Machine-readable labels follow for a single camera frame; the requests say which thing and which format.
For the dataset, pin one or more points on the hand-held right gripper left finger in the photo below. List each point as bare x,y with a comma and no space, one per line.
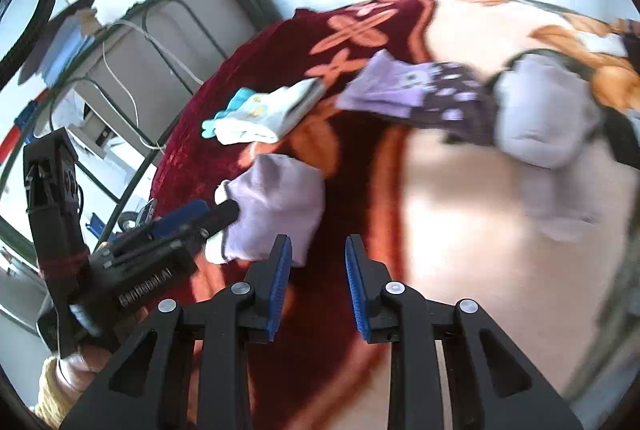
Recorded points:
280,280

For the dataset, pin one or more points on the person's left hand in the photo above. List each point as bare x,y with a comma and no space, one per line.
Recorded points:
80,370

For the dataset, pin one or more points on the grey sock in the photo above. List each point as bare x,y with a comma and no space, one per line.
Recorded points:
545,119

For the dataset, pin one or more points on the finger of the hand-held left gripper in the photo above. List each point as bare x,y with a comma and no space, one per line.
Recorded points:
182,216
215,222

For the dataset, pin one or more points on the dark round disc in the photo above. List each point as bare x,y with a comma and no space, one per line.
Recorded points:
60,34

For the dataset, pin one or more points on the dark brown patterned sock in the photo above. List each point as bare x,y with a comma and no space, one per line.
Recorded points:
460,104

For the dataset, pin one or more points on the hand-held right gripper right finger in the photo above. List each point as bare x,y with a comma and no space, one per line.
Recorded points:
357,285

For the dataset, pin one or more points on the white and blue socks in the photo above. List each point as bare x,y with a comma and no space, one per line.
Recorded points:
260,114

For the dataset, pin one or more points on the purple cartoon socks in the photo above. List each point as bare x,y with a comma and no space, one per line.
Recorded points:
385,87

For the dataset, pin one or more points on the maroon floral printed blanket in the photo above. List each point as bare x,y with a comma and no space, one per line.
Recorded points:
475,260

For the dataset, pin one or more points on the lavender sock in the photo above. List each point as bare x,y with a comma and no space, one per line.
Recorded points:
280,200

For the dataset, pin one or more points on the grey metal cabinet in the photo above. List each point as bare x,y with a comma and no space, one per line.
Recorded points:
200,19

